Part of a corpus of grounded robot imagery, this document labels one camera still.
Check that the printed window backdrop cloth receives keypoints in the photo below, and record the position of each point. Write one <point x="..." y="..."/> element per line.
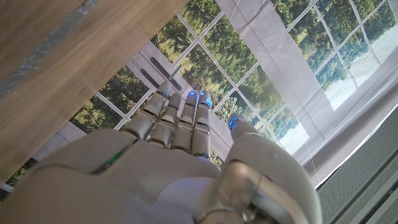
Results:
<point x="273" y="62"/>

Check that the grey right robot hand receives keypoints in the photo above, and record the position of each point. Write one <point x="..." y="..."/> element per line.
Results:
<point x="149" y="177"/>

